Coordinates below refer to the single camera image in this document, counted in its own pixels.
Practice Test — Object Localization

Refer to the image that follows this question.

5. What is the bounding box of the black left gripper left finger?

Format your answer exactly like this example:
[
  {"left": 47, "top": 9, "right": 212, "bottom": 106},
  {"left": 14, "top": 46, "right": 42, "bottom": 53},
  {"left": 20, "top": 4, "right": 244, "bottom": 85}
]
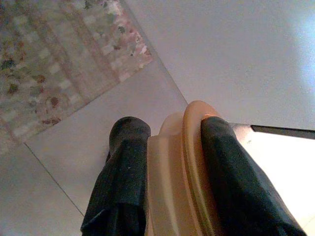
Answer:
[{"left": 80, "top": 116, "right": 151, "bottom": 236}]

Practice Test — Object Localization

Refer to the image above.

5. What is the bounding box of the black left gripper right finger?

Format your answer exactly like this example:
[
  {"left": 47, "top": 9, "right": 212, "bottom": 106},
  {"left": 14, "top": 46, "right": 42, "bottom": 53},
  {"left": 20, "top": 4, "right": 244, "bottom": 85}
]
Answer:
[{"left": 200, "top": 115, "right": 307, "bottom": 236}]

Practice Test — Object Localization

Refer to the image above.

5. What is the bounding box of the cream container orange lid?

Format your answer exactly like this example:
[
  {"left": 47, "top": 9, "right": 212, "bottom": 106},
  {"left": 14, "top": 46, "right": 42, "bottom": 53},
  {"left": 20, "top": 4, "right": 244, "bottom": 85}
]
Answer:
[{"left": 145, "top": 100, "right": 237, "bottom": 236}]

